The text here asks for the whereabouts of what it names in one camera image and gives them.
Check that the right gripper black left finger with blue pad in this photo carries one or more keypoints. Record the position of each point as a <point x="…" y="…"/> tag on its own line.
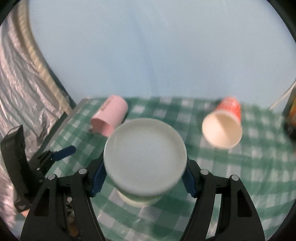
<point x="47" y="218"/>

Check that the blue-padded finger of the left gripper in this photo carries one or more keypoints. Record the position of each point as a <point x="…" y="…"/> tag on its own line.
<point x="63" y="153"/>

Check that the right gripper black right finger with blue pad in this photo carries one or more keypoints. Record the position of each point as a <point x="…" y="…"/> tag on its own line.
<point x="238" y="218"/>

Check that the green patterned paper cup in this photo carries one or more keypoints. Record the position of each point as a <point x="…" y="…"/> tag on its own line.
<point x="145" y="158"/>

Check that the orange white paper cup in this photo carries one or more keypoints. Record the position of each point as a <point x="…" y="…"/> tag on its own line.
<point x="222" y="127"/>

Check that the silver grey curtain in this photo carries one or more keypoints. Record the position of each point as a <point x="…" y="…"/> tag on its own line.
<point x="29" y="94"/>

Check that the green white checkered tablecloth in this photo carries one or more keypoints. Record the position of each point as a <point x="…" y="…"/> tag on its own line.
<point x="264" y="160"/>

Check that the pink plastic mug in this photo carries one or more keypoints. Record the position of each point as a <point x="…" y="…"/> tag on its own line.
<point x="109" y="116"/>

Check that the orange juice bottle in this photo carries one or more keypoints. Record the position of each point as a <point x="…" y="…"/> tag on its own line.
<point x="289" y="114"/>

